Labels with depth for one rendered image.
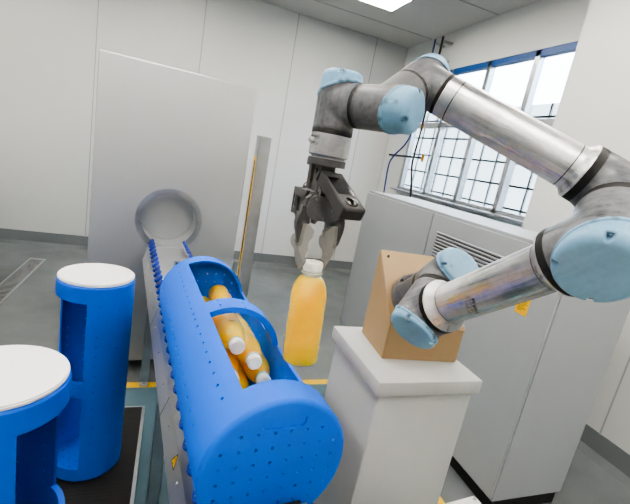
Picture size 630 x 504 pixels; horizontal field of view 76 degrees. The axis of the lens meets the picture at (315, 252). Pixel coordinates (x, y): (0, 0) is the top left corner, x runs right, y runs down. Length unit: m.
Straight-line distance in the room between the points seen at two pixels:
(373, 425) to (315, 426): 0.34
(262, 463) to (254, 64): 5.36
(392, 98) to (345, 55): 5.52
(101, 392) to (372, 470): 1.17
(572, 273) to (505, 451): 1.88
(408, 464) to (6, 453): 0.96
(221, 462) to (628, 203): 0.74
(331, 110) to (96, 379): 1.49
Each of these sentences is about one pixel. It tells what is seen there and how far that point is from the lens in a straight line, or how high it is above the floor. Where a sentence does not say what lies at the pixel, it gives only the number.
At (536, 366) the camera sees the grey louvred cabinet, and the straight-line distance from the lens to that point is 2.29.
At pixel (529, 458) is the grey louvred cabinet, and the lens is 2.64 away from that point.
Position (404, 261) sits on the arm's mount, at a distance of 1.23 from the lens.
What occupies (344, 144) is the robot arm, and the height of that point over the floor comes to 1.68.
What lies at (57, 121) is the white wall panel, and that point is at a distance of 5.82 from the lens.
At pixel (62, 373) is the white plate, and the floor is 1.04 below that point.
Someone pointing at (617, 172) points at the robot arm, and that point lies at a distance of 0.77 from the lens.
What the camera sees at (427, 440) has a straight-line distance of 1.26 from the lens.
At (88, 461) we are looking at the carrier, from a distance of 2.15.
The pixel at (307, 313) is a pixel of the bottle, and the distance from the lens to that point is 0.77.
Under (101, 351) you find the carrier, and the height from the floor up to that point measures 0.76.
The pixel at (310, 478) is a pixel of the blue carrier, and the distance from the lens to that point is 0.89.
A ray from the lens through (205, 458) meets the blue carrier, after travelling 0.77.
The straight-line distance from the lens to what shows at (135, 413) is 2.54.
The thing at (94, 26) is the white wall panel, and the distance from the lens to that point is 5.84.
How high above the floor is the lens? 1.65
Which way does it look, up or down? 13 degrees down
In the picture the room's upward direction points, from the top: 11 degrees clockwise
